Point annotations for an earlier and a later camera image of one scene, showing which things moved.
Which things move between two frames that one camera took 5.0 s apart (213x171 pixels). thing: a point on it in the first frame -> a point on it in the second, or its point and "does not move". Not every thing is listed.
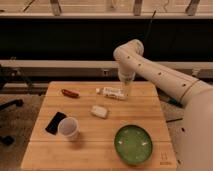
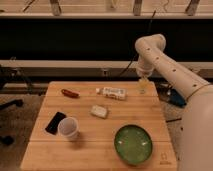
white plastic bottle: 116,93 does not move
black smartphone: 53,123 does not move
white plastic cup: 68,128 does not move
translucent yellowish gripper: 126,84 -> 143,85
